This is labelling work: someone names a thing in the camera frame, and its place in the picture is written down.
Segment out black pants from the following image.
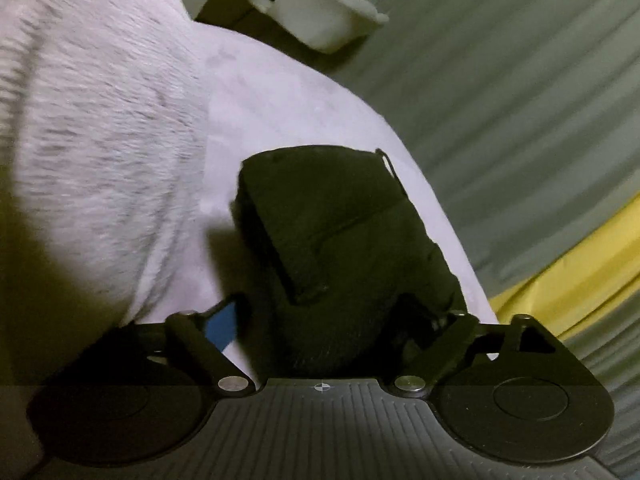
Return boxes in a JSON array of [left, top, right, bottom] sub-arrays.
[[234, 145, 466, 379]]

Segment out yellow curtain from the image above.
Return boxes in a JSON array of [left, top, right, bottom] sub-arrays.
[[490, 197, 640, 340]]

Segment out grey-green curtain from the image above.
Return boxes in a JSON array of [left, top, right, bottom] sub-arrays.
[[154, 0, 640, 480]]

